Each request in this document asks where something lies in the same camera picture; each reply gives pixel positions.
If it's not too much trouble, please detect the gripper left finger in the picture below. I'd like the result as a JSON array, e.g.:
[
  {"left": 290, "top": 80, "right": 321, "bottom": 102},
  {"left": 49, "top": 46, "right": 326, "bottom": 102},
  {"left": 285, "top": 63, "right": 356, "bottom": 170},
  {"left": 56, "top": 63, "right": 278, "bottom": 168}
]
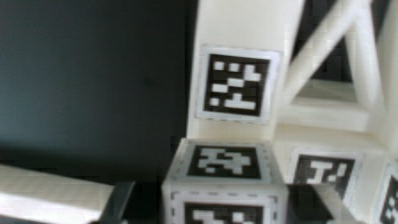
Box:
[{"left": 90, "top": 182, "right": 136, "bottom": 224}]

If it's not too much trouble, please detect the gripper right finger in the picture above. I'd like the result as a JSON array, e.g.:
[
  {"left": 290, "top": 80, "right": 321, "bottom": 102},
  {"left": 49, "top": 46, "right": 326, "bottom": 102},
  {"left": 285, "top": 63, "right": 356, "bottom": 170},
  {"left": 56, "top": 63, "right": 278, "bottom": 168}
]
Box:
[{"left": 313, "top": 185, "right": 367, "bottom": 224}]

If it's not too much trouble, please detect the white tagged cube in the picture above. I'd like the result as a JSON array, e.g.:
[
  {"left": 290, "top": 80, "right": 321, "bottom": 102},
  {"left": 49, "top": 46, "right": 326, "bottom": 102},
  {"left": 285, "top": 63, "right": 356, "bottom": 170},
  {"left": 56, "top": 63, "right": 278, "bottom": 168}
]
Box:
[{"left": 162, "top": 139, "right": 289, "bottom": 224}]

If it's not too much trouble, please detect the white chair back frame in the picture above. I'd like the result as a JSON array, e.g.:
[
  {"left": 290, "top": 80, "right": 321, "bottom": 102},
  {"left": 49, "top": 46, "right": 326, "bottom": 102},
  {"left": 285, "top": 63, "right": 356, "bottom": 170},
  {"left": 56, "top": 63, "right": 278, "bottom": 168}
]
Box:
[{"left": 189, "top": 0, "right": 398, "bottom": 224}]

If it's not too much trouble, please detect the white U-shaped fence rail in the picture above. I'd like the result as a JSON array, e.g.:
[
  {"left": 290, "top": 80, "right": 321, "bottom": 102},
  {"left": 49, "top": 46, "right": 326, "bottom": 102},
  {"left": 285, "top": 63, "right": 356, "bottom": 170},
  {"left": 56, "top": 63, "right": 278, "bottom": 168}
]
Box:
[{"left": 0, "top": 165, "right": 114, "bottom": 224}]

